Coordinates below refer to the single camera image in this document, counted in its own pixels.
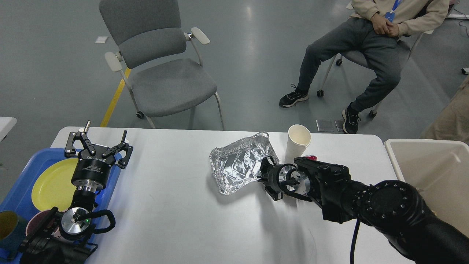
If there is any beige plastic bin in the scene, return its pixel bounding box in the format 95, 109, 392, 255
384, 139, 469, 235

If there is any pink mug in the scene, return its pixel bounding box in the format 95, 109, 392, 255
25, 209, 61, 238

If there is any white paper cup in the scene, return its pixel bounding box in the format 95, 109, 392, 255
285, 125, 311, 160

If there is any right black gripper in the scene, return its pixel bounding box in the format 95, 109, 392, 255
257, 156, 296, 201

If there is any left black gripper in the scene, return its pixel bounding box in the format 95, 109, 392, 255
64, 120, 134, 191

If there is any blue plastic tray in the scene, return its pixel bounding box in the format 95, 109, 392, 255
0, 148, 123, 264

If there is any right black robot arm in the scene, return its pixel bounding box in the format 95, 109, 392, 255
258, 156, 469, 264

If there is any yellow plate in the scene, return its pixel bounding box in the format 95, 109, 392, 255
31, 158, 78, 212

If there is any white side table corner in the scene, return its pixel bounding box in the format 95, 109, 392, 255
0, 117, 17, 141

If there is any seated person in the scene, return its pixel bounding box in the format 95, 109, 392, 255
279, 0, 450, 134

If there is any tan cloth at right edge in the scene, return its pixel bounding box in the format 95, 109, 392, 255
420, 76, 469, 144

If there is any dark teal mug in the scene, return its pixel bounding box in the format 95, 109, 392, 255
0, 210, 28, 263

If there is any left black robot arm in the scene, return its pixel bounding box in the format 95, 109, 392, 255
18, 121, 133, 264

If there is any grey office chair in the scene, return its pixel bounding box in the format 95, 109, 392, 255
99, 0, 224, 128

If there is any crushed red soda can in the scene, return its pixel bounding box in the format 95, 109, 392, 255
303, 155, 318, 161

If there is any white chair under person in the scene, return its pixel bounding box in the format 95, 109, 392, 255
317, 30, 434, 97

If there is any aluminium foil tray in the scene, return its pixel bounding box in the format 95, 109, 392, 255
209, 132, 280, 195

